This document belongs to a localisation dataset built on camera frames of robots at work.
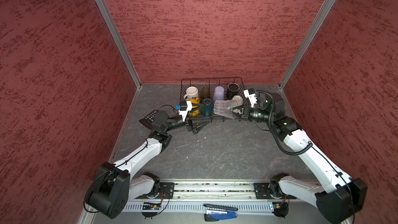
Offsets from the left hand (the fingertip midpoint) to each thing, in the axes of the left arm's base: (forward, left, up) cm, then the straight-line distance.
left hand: (205, 115), depth 69 cm
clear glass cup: (+3, -10, +2) cm, 11 cm away
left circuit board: (-32, +27, -31) cm, 52 cm away
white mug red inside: (+31, +9, -19) cm, 37 cm away
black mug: (+31, -19, -16) cm, 39 cm away
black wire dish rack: (+43, -5, -22) cm, 48 cm away
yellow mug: (+23, +7, -18) cm, 30 cm away
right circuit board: (-33, -36, -29) cm, 57 cm away
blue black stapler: (-35, -5, -26) cm, 44 cm away
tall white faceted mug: (+22, -21, -15) cm, 34 cm away
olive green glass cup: (+32, 0, -20) cm, 38 cm away
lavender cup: (+26, -9, -15) cm, 32 cm away
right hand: (0, -11, +1) cm, 11 cm away
